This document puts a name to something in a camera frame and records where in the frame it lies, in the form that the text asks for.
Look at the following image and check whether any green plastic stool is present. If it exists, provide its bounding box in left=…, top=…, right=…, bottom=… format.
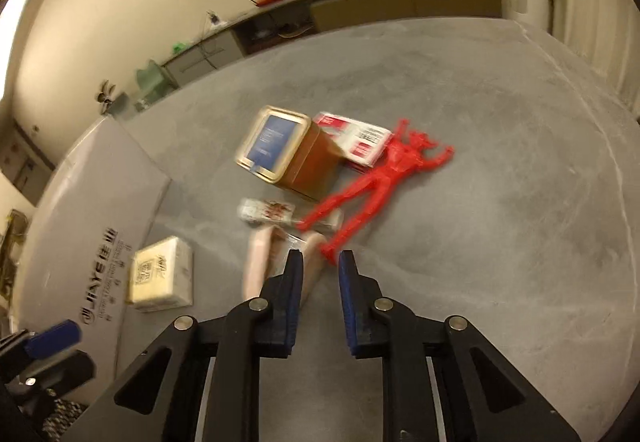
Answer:
left=136, top=60, right=177, bottom=109

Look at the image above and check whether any white cardboard box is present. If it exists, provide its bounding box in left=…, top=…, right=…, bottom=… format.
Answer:
left=10, top=117, right=169, bottom=404

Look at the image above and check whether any long tv cabinet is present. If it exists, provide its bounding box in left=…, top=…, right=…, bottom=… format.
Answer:
left=164, top=0, right=503, bottom=86

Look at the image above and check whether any cream tissue pack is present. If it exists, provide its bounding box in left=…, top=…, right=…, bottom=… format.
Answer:
left=128, top=236, right=193, bottom=312

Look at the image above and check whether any gold square tin blue lid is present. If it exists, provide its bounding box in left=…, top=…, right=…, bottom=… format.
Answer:
left=235, top=106, right=344, bottom=201

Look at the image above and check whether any red white carton box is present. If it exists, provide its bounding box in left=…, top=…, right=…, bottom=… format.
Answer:
left=314, top=112, right=393, bottom=170

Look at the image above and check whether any red plastic figure toy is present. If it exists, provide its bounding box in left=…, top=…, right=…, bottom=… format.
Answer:
left=297, top=118, right=454, bottom=266

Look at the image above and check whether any small clear tube bottle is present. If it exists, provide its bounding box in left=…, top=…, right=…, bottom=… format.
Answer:
left=238, top=199, right=343, bottom=232

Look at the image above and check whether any white pot black plant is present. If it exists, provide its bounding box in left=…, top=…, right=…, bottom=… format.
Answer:
left=96, top=80, right=129, bottom=116

